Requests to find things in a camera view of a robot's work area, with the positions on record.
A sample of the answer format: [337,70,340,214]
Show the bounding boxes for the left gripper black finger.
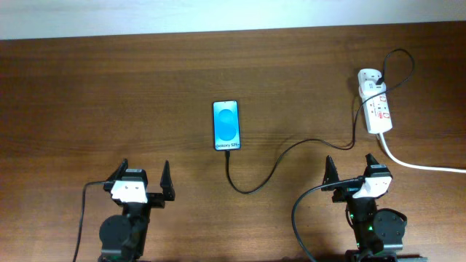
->
[106,159,128,182]
[160,160,175,200]

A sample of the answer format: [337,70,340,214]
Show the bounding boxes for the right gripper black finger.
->
[366,154,382,170]
[322,155,340,188]

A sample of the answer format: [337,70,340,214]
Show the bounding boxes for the blue Galaxy smartphone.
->
[213,100,241,151]

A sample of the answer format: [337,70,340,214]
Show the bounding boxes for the black charging cable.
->
[224,47,416,195]

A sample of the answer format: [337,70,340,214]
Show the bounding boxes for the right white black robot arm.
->
[323,154,392,253]

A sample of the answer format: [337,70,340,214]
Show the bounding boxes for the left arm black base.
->
[98,215,149,262]

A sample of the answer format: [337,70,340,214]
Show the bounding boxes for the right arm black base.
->
[344,209,429,262]

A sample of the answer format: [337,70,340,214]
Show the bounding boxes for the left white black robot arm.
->
[99,159,175,261]

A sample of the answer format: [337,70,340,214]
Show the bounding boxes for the white charger plug adapter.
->
[359,80,386,98]

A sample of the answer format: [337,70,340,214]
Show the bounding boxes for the white power strip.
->
[358,68,392,135]

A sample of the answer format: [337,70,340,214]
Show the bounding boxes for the white power strip cord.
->
[376,132,466,174]

